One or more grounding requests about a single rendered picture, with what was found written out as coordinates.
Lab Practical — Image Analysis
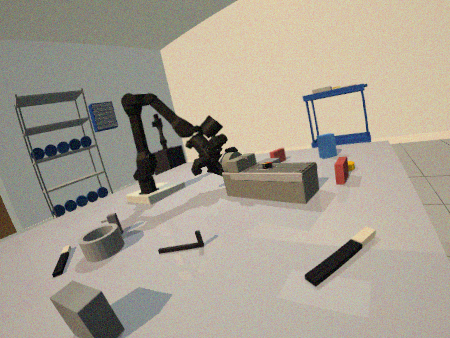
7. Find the blue block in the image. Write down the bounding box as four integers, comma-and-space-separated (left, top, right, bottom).
316, 133, 337, 159

